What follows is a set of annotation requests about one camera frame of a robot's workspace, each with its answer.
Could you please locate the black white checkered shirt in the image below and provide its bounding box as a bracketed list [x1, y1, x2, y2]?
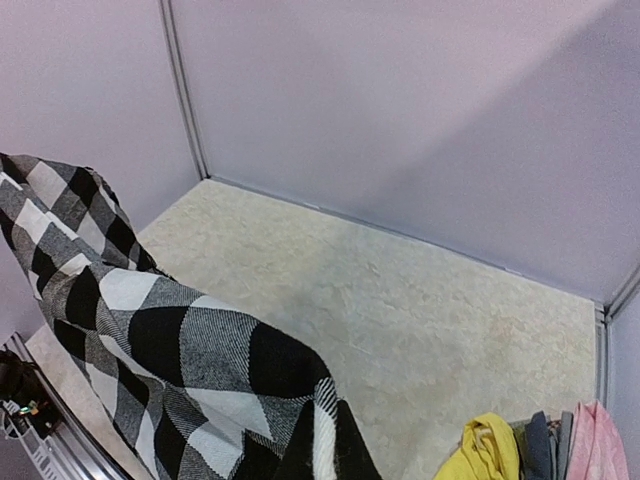
[1, 155, 378, 479]

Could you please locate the yellow garment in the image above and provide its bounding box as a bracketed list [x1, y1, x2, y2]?
[434, 412, 520, 480]

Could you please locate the navy blue garment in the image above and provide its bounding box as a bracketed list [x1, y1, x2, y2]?
[509, 411, 574, 480]

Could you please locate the pink garment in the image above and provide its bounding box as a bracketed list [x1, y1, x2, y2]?
[566, 401, 630, 480]

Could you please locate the left corner wall post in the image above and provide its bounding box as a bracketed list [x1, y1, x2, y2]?
[158, 0, 211, 180]

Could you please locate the corner wall post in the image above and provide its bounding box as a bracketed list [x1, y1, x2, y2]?
[158, 0, 211, 180]
[592, 269, 640, 406]

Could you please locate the right corner wall post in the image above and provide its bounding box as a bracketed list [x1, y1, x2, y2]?
[592, 269, 640, 406]

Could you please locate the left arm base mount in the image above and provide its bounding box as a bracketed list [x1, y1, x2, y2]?
[1, 350, 62, 440]

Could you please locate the aluminium front rail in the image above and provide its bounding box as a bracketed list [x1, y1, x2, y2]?
[1, 332, 131, 479]

